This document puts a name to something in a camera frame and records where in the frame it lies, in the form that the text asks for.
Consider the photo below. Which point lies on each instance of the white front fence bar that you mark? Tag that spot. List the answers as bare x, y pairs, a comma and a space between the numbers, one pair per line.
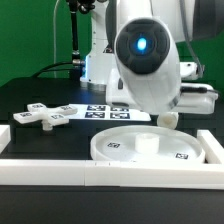
99, 173

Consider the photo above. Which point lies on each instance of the white marker sheet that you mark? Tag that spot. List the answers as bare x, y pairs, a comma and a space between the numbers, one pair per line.
105, 112

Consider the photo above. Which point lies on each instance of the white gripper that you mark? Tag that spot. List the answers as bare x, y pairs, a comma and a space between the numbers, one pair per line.
195, 98

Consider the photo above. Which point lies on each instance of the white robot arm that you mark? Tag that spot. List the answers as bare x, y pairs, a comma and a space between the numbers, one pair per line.
134, 58

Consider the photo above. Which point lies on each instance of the white fence bar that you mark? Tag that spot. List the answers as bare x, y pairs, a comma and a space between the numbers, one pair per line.
99, 173
5, 136
214, 152

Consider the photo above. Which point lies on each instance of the white left fence bar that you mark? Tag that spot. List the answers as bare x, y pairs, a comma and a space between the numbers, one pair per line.
5, 136

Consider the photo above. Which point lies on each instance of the black camera stand pole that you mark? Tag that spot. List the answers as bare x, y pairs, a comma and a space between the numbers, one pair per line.
75, 30

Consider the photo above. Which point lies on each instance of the white cross-shaped table base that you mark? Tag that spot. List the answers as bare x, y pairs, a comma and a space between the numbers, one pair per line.
49, 117

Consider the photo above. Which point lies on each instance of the white round table top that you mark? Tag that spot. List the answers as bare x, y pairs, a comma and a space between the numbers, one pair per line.
142, 143

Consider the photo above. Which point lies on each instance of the white right fence bar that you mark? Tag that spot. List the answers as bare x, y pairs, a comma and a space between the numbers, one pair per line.
214, 152

